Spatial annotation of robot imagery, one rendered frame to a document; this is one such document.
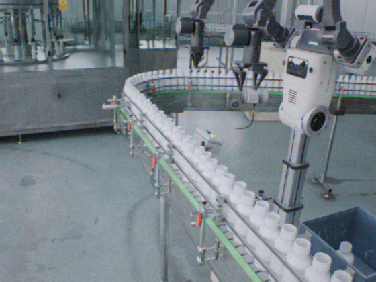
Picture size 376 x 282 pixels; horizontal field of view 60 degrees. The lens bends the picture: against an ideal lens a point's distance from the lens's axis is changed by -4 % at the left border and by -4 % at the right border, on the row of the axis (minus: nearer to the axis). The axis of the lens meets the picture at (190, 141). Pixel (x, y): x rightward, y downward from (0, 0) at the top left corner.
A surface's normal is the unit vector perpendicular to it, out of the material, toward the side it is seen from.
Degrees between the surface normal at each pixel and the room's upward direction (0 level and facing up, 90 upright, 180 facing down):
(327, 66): 90
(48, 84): 90
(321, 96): 101
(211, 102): 90
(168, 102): 90
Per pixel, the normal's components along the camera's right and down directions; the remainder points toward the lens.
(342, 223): 0.39, 0.36
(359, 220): -0.92, 0.11
